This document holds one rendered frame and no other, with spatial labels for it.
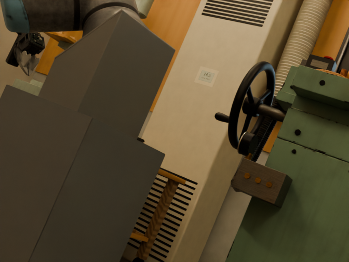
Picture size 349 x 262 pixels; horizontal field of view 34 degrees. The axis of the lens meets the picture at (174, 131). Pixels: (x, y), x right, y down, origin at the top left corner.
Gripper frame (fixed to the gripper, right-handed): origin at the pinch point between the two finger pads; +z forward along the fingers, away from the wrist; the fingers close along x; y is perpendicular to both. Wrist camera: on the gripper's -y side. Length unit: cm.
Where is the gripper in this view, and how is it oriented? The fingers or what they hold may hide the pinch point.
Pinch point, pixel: (26, 73)
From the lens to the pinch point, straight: 207.4
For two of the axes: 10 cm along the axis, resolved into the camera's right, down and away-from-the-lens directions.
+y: 7.4, -4.8, -4.7
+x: 6.4, 2.9, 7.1
